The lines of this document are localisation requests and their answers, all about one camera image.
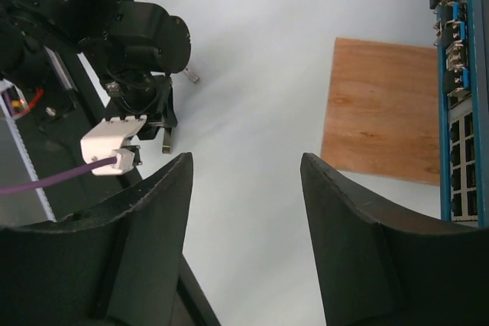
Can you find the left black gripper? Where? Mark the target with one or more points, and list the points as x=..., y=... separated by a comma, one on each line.
x=155, y=102

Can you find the silver sfp module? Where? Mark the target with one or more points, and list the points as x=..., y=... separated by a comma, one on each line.
x=191, y=75
x=167, y=141

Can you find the white slotted cable duct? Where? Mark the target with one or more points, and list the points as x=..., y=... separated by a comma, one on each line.
x=16, y=168

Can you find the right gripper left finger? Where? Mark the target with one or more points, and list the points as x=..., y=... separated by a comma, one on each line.
x=116, y=263

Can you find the black blue network switch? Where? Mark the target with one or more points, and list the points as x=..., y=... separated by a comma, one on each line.
x=462, y=57

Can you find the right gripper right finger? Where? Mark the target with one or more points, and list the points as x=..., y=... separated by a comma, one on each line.
x=379, y=263

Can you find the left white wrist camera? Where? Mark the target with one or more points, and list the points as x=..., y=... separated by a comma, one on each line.
x=112, y=139

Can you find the wooden base board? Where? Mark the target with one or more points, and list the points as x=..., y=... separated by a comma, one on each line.
x=382, y=112

